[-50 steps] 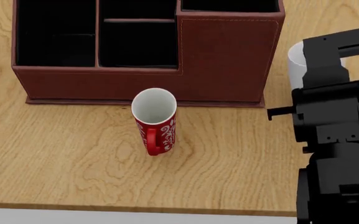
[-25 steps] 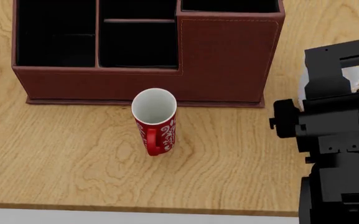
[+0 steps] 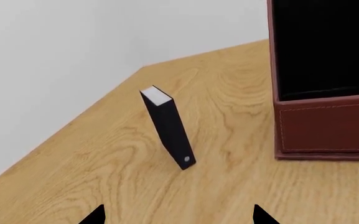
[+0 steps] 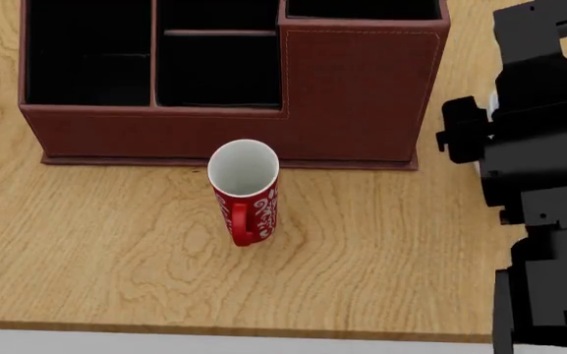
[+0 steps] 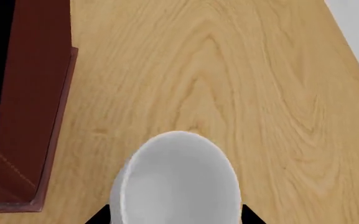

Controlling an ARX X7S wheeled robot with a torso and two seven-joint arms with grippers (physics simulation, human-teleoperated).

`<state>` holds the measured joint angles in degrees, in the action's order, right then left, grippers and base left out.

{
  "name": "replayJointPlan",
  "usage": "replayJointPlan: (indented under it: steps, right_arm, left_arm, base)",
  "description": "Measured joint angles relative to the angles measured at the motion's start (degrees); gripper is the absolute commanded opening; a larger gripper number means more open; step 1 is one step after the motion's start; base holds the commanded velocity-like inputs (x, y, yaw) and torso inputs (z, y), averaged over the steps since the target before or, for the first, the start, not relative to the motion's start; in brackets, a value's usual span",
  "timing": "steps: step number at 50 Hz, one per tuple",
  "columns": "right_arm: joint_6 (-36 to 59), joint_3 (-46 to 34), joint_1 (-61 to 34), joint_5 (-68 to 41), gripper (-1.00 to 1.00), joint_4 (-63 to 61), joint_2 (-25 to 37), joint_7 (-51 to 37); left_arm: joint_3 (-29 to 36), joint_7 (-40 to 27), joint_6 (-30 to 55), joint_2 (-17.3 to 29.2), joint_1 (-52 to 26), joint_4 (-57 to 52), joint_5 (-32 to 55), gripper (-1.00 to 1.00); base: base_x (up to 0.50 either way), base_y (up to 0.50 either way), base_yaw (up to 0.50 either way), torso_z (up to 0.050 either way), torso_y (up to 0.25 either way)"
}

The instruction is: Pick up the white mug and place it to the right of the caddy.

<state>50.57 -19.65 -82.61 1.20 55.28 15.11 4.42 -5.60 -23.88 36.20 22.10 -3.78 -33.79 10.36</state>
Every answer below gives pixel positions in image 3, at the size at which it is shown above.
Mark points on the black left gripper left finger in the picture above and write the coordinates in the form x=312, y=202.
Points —
x=96, y=217

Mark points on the brown leather caddy box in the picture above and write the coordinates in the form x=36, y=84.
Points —
x=325, y=126

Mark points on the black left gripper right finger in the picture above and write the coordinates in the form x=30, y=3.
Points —
x=262, y=217

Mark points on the black upright book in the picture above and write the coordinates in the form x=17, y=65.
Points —
x=168, y=127

